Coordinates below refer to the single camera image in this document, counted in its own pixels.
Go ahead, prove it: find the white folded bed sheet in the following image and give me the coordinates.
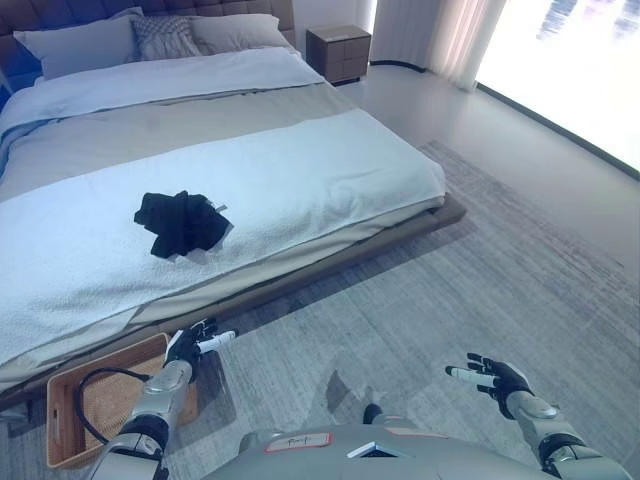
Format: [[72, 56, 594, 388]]
[[0, 47, 326, 136]]

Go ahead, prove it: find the grey robot torso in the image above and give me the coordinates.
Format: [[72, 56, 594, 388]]
[[164, 424, 551, 480]]

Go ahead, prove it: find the light sheer curtain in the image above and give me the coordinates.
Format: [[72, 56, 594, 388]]
[[372, 0, 511, 94]]

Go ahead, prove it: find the wooden bedside box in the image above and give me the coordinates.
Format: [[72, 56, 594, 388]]
[[46, 332, 199, 469]]

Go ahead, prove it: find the bright floor-length window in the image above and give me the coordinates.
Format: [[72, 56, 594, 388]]
[[474, 0, 640, 181]]

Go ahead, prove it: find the beige pillow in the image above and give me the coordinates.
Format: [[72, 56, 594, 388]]
[[187, 13, 296, 56]]

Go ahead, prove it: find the brown wooden nightstand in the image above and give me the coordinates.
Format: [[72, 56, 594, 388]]
[[305, 24, 374, 86]]

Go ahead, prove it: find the brown bed platform frame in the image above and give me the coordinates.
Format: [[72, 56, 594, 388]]
[[0, 192, 469, 406]]

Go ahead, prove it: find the brown tufted headboard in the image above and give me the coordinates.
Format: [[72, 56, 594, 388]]
[[0, 0, 296, 96]]

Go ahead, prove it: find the black garment with white tag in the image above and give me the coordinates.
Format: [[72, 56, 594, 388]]
[[133, 189, 234, 264]]

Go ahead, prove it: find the patterned grey cushion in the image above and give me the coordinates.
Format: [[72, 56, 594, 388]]
[[129, 14, 202, 64]]

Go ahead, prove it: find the grey striped rug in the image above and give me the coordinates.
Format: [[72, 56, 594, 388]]
[[0, 139, 631, 480]]

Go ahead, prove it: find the black curved floor rail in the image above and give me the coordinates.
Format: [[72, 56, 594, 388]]
[[369, 58, 430, 74]]

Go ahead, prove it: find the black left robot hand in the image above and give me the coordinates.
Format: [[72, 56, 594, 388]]
[[163, 318, 240, 374]]

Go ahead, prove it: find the white fleece blanket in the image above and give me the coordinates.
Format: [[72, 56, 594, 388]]
[[0, 107, 446, 366]]

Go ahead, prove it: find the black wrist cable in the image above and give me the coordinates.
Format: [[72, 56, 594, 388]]
[[74, 368, 151, 446]]

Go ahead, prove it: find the large pale grey pillow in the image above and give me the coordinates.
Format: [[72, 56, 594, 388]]
[[13, 12, 146, 81]]

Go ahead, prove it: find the large bed with blanket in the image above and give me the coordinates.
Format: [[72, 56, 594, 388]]
[[0, 79, 449, 396]]

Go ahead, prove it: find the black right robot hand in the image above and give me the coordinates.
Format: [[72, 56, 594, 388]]
[[444, 352, 534, 416]]

